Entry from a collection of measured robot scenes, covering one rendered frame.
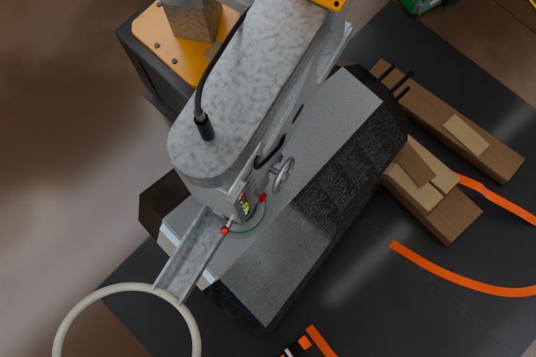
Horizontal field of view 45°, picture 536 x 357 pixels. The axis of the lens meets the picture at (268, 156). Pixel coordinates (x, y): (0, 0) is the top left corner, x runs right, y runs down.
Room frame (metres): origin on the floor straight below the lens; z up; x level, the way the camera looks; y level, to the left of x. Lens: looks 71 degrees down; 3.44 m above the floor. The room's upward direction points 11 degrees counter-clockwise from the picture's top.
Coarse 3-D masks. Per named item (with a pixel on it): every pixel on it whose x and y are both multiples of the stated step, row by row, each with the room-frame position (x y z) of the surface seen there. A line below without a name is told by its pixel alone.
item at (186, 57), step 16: (144, 16) 1.73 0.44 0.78; (160, 16) 1.71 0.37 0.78; (224, 16) 1.64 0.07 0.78; (144, 32) 1.65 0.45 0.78; (160, 32) 1.63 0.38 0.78; (224, 32) 1.56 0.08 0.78; (160, 48) 1.54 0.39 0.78; (176, 48) 1.53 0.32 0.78; (192, 48) 1.51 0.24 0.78; (208, 48) 1.49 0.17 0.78; (176, 64) 1.45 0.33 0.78; (192, 64) 1.43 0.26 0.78; (208, 64) 1.41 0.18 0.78; (192, 80) 1.35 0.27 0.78
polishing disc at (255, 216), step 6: (258, 204) 0.68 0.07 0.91; (264, 204) 0.68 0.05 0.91; (252, 210) 0.66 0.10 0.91; (258, 210) 0.65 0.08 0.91; (264, 210) 0.65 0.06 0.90; (222, 216) 0.66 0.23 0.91; (252, 216) 0.64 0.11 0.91; (258, 216) 0.63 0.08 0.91; (234, 222) 0.62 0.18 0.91; (246, 222) 0.62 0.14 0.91; (252, 222) 0.61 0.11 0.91; (234, 228) 0.60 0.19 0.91; (240, 228) 0.60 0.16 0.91; (246, 228) 0.59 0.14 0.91
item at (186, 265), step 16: (208, 208) 0.65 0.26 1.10; (192, 224) 0.59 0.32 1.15; (208, 224) 0.59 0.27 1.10; (224, 224) 0.58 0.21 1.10; (192, 240) 0.54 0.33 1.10; (208, 240) 0.53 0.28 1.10; (176, 256) 0.49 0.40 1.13; (192, 256) 0.48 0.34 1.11; (208, 256) 0.46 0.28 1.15; (176, 272) 0.44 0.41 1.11; (192, 272) 0.43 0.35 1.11; (176, 288) 0.38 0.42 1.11; (192, 288) 0.37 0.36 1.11
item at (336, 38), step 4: (344, 16) 1.13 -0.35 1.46; (344, 20) 1.14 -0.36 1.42; (340, 24) 1.11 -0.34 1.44; (344, 24) 1.14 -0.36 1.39; (340, 28) 1.12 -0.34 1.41; (344, 28) 1.15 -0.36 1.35; (336, 32) 1.10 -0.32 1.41; (340, 32) 1.12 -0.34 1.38; (344, 32) 1.16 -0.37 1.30; (332, 36) 1.10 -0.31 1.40; (336, 36) 1.11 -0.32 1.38; (340, 36) 1.12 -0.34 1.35; (332, 40) 1.10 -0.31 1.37; (336, 40) 1.11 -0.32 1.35; (340, 40) 1.12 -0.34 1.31; (328, 44) 1.10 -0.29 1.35; (332, 44) 1.10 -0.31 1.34; (336, 44) 1.11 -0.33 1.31; (328, 48) 1.10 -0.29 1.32; (332, 48) 1.10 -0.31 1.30; (324, 52) 1.09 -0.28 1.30; (328, 52) 1.10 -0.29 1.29
